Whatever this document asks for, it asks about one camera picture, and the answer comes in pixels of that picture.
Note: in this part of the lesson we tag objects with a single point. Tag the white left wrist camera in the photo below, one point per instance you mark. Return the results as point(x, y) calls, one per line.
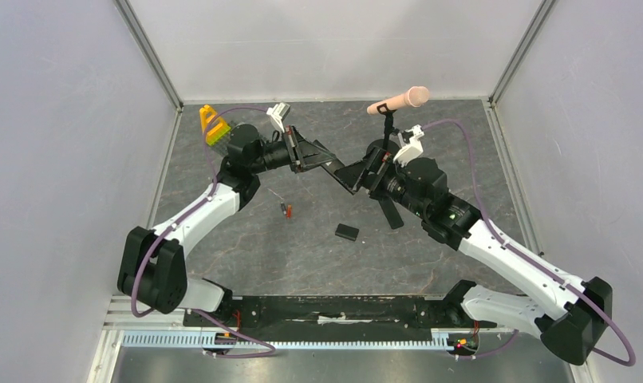
point(277, 114)

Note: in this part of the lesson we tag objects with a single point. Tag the yellow toy ladder block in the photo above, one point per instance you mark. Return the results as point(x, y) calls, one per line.
point(214, 128)

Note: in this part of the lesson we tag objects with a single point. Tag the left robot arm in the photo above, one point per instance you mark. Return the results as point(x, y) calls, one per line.
point(153, 267)

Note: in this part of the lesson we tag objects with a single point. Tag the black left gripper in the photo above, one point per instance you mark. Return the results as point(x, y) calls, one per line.
point(299, 148)

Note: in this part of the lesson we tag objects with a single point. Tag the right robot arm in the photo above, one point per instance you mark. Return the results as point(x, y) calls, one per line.
point(566, 313)

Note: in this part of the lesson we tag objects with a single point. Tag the black remote with buttons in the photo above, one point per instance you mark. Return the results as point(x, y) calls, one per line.
point(331, 168)

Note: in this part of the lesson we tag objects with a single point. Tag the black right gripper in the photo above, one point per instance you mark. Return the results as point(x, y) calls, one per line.
point(375, 172)

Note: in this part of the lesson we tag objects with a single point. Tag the black battery cover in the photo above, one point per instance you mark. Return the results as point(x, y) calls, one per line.
point(347, 232)

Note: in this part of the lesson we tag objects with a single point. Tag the pink microphone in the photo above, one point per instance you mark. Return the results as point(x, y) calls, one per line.
point(414, 97)

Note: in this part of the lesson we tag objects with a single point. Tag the grey studded baseplate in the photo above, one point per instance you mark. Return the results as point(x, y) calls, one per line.
point(223, 146)

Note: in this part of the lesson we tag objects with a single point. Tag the black microphone stand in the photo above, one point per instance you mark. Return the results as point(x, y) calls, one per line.
point(388, 130)

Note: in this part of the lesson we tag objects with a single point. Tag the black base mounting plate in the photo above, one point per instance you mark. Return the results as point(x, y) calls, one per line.
point(342, 318)

